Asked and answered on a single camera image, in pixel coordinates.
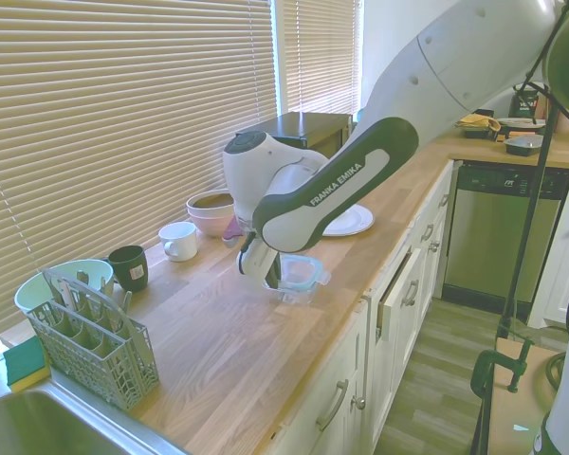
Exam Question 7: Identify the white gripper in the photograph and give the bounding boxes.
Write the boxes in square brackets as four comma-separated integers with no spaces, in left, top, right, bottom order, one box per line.
[236,240,283,291]

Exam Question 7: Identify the teal-rimmed clear container lid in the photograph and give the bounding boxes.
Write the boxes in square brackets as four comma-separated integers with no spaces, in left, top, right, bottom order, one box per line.
[279,253,332,288]

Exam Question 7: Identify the clear glass food container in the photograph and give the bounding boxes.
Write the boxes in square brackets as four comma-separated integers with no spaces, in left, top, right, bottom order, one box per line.
[261,271,321,307]

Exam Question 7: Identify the black food tray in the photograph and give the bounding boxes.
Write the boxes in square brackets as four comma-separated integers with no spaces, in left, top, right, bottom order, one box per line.
[503,133,545,157]

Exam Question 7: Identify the plate with food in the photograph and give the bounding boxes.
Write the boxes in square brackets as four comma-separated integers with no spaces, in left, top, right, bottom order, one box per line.
[494,116,548,130]

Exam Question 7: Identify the pink bowl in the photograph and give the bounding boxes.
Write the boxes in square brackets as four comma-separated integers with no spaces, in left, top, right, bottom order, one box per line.
[188,209,237,239]

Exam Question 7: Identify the white kitchen cabinet run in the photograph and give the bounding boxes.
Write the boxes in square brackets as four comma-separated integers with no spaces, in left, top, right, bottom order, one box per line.
[260,160,457,455]

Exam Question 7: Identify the white dinner plate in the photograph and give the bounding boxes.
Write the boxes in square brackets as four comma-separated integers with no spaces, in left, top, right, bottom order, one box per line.
[321,204,376,238]

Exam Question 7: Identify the black cup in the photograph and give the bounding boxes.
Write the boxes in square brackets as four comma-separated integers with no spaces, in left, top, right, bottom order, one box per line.
[107,245,150,293]

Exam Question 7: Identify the black toaster oven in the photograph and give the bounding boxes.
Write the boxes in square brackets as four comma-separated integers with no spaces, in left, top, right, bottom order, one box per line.
[234,112,355,163]

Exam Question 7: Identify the grey plastic cutlery basket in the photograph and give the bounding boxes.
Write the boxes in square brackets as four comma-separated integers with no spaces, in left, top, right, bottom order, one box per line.
[27,267,161,412]

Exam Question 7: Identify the white utensil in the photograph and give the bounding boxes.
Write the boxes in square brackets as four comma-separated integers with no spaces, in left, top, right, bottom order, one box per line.
[51,276,78,310]

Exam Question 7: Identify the wide beige window blind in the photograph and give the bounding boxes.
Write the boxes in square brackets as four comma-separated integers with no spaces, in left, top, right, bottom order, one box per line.
[0,0,279,338]

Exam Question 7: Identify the narrow beige window blind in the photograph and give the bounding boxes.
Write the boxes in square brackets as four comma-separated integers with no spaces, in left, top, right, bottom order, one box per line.
[282,0,363,118]

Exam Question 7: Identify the stainless steel dishwasher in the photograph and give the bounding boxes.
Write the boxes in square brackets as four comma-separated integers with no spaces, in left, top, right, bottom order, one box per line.
[442,160,569,305]

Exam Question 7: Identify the dark green clamp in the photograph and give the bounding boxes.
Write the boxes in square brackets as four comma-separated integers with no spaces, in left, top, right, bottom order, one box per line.
[469,336,537,397]

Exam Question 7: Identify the mint green bowl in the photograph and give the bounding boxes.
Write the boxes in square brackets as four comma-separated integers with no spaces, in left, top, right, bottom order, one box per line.
[13,259,116,329]

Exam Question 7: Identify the yellow cloth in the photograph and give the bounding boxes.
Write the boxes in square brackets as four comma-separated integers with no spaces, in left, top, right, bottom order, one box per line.
[455,112,503,134]

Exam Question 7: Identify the yellow green sponge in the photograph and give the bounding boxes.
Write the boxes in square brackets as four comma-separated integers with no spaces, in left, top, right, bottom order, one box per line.
[2,335,52,394]

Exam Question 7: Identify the stainless steel sink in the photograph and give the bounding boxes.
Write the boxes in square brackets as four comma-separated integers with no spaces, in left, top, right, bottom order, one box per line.
[0,381,192,455]

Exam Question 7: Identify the wooden board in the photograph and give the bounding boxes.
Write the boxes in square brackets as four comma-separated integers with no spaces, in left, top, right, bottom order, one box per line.
[477,336,569,455]

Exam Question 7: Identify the white side cabinet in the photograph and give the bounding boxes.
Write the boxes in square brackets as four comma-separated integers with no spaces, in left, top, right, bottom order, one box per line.
[525,170,569,329]

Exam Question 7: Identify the dark green labelled canister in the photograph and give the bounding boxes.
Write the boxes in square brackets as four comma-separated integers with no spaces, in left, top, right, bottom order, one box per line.
[507,83,544,120]

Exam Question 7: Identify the maroon wrist camera mount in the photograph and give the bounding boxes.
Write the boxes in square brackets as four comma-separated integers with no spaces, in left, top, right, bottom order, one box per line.
[221,218,246,245]

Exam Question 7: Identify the white mug with handle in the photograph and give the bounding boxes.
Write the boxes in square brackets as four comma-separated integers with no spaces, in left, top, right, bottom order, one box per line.
[157,221,199,264]

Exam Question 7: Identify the silver drawer bar handle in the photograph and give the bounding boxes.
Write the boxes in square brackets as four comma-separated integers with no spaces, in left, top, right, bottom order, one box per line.
[315,378,350,433]

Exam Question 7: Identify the black camera stand pole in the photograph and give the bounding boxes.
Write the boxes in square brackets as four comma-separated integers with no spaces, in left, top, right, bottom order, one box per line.
[495,0,569,340]

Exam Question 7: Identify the dark green cable loop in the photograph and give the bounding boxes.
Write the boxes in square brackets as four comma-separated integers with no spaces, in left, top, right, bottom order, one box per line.
[546,352,569,395]

